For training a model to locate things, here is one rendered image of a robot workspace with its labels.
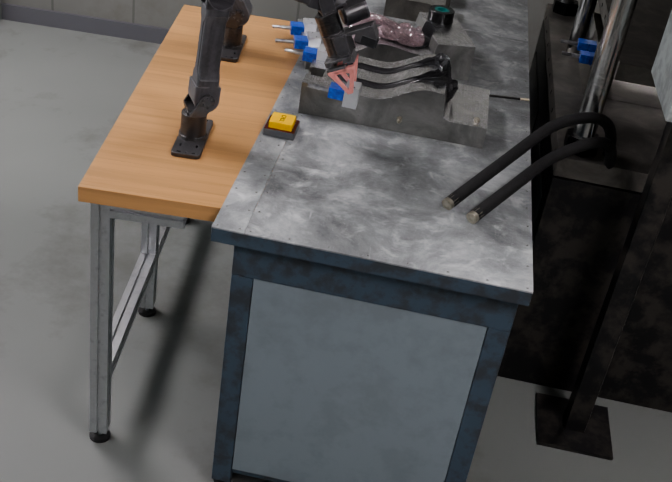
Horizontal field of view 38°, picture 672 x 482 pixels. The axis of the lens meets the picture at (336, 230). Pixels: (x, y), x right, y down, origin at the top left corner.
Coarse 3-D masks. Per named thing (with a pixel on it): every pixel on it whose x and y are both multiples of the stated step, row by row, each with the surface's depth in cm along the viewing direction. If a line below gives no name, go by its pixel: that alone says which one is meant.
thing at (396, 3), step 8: (392, 0) 333; (400, 0) 333; (408, 0) 332; (416, 0) 333; (424, 0) 334; (432, 0) 335; (440, 0) 336; (384, 8) 335; (392, 8) 335; (400, 8) 334; (408, 8) 334; (416, 8) 333; (424, 8) 333; (392, 16) 336; (400, 16) 336; (408, 16) 335; (416, 16) 335
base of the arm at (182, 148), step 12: (192, 120) 239; (204, 120) 240; (180, 132) 243; (192, 132) 240; (204, 132) 242; (180, 144) 240; (192, 144) 240; (204, 144) 242; (180, 156) 236; (192, 156) 236
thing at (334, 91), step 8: (320, 88) 248; (328, 88) 248; (336, 88) 246; (360, 88) 248; (328, 96) 247; (336, 96) 247; (344, 96) 246; (352, 96) 246; (344, 104) 247; (352, 104) 247
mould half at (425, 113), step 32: (320, 64) 271; (384, 64) 279; (320, 96) 261; (384, 96) 260; (416, 96) 257; (480, 96) 275; (384, 128) 263; (416, 128) 262; (448, 128) 260; (480, 128) 259
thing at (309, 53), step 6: (306, 48) 276; (312, 48) 276; (318, 48) 274; (324, 48) 274; (300, 54) 276; (306, 54) 274; (312, 54) 274; (318, 54) 273; (324, 54) 273; (306, 60) 275; (324, 60) 274
